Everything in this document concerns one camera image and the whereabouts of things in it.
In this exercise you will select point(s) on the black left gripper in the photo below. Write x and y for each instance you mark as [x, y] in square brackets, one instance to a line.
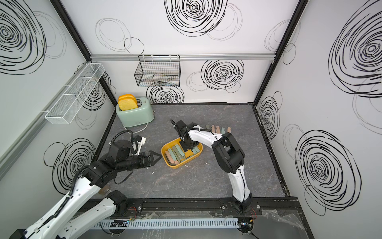
[150, 161]

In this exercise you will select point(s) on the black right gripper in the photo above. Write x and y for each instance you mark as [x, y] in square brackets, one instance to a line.
[185, 147]

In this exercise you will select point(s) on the yellow storage box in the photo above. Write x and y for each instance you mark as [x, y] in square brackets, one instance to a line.
[190, 154]

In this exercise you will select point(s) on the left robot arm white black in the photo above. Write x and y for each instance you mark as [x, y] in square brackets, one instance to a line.
[59, 223]

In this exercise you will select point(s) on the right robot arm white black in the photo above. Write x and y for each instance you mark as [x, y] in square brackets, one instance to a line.
[228, 153]

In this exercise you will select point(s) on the light green fruit knife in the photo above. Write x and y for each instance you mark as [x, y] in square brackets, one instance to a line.
[181, 152]

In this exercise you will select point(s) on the pink fruit knife in box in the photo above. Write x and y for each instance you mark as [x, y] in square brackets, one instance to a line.
[169, 158]

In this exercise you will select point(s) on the mint green toaster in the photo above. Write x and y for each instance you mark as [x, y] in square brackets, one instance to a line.
[141, 115]

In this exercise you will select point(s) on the yellow toast slice front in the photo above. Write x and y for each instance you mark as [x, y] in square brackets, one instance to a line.
[126, 104]

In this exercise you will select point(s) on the yellow toast slice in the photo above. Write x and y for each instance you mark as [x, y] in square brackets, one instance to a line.
[126, 104]
[126, 96]

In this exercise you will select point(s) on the yellow toast slice rear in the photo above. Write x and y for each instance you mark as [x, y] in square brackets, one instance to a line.
[126, 96]

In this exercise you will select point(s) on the green handled fruit knife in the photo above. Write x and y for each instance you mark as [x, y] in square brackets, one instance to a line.
[173, 156]

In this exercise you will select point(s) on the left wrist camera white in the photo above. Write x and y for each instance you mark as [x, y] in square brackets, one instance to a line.
[139, 142]

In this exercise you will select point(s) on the black wire wall basket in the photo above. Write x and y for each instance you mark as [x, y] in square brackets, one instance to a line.
[158, 68]

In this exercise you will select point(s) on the white slotted cable duct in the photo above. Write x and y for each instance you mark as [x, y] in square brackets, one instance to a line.
[203, 223]

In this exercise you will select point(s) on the white mesh wall shelf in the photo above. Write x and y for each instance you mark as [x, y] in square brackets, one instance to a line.
[84, 92]

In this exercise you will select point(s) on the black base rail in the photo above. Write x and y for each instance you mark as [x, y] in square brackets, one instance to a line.
[224, 206]

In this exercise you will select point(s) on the aluminium wall rail back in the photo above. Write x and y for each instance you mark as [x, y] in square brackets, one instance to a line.
[184, 57]

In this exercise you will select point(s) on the aluminium wall rail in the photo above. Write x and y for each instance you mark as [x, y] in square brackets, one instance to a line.
[184, 57]
[13, 153]

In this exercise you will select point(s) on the aluminium wall rail left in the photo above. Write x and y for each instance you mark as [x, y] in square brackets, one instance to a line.
[13, 153]

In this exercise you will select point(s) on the black corner frame post left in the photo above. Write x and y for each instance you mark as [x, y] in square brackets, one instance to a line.
[65, 18]

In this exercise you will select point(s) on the black corner frame post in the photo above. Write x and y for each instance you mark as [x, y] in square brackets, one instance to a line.
[65, 18]
[301, 5]

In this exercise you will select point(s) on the black corner frame post right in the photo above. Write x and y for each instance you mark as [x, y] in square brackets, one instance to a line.
[301, 5]

